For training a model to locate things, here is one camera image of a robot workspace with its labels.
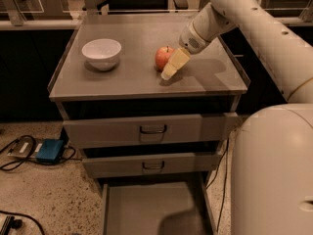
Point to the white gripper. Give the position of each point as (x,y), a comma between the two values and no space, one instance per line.
(191,40)

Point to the red apple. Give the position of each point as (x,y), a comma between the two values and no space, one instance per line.
(162,56)

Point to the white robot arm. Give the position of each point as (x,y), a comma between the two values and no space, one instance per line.
(272,162)

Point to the grey metal drawer cabinet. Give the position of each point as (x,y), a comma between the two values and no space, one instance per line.
(212,83)

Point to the grey top drawer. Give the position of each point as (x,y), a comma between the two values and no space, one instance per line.
(134,131)

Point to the grey drawer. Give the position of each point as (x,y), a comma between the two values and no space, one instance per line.
(150,164)
(134,131)
(166,208)

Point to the grey middle drawer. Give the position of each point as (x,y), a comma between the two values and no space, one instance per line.
(150,164)

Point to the grey bottom drawer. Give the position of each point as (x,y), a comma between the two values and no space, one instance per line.
(166,208)

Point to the white ceramic bowl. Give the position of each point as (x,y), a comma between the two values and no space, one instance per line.
(102,54)

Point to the blue box on floor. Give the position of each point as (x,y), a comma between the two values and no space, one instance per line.
(50,151)

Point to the grey flat device on floor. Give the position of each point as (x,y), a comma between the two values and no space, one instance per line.
(26,147)

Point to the black device bottom left corner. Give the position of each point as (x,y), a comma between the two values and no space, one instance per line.
(9,224)

